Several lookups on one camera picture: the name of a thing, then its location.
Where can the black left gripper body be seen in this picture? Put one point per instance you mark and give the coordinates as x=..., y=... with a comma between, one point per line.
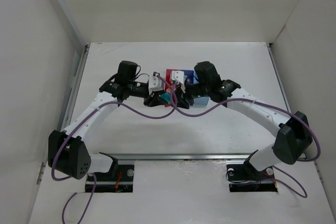
x=151, y=98

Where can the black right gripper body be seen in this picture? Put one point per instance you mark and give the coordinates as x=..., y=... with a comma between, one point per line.
x=182, y=98

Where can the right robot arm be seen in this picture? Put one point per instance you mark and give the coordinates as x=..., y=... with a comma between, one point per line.
x=291, y=131

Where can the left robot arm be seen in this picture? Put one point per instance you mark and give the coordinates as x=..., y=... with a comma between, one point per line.
x=68, y=149

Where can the light blue bin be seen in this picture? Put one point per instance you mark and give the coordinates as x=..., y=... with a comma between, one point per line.
x=201, y=101

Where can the dark blue bin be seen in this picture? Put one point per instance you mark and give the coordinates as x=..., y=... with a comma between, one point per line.
x=189, y=76

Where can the pink bin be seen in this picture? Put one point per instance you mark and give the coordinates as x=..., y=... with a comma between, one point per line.
x=168, y=75

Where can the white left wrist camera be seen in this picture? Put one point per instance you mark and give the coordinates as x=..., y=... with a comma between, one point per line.
x=155, y=84

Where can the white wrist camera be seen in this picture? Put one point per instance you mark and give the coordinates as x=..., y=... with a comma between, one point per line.
x=155, y=84
x=178, y=76

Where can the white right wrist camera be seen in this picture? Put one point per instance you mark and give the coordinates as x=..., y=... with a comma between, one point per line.
x=178, y=76

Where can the aluminium frame rail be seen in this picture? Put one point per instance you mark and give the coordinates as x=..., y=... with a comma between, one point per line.
x=76, y=72

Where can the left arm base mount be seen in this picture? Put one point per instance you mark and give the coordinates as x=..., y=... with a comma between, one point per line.
x=119, y=182

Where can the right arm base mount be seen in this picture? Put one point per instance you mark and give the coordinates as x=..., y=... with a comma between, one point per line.
x=242, y=181

